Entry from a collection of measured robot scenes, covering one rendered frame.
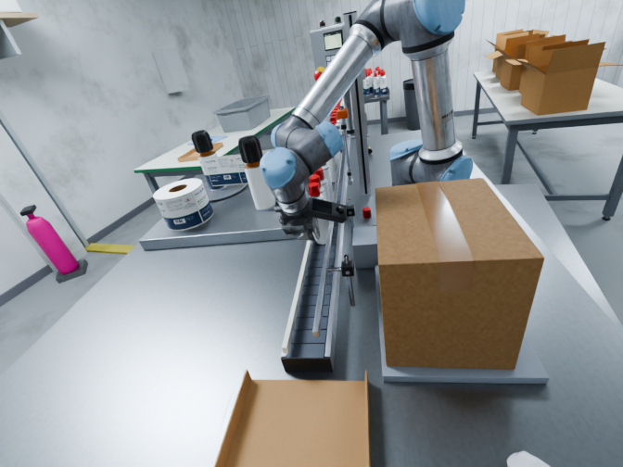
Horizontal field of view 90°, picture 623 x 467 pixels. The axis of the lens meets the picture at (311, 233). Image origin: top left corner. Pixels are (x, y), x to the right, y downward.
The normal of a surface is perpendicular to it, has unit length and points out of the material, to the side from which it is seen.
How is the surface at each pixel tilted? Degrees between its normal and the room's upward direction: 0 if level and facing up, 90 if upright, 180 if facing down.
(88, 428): 0
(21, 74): 90
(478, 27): 90
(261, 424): 0
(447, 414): 0
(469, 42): 90
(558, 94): 91
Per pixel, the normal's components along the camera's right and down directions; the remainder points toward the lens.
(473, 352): -0.15, 0.54
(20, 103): 0.94, 0.03
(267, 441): -0.18, -0.83
